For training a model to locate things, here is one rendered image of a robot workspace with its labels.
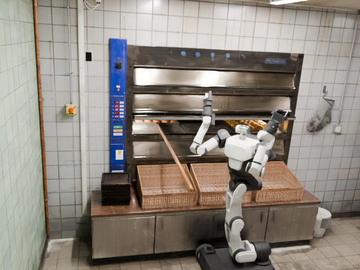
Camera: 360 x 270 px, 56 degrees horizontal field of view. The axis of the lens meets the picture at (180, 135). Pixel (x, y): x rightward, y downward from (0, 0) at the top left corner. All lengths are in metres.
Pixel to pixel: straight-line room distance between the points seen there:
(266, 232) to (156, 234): 1.20
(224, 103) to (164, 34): 0.97
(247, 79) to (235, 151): 1.16
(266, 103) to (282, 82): 0.29
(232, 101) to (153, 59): 0.98
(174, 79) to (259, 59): 0.95
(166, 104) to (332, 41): 1.99
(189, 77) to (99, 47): 0.95
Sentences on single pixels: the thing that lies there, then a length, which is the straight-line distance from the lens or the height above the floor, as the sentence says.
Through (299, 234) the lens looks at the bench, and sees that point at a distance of 4.14.
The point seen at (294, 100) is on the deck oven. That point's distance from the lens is 4.13.
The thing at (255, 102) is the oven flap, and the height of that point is 1.55.
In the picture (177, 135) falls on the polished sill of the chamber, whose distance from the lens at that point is 3.70.
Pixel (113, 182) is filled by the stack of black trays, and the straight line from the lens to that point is 3.42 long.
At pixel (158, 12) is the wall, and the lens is 3.50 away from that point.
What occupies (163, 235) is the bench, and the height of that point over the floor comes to 0.30.
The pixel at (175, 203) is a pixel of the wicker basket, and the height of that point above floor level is 0.62.
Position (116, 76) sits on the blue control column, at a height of 1.79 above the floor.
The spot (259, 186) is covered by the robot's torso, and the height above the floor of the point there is 0.98.
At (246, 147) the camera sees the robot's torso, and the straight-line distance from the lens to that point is 2.84.
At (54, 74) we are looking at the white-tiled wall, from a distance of 3.50.
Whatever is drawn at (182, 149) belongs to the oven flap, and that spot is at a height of 1.01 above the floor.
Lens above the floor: 2.21
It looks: 16 degrees down
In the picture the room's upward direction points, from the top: 3 degrees clockwise
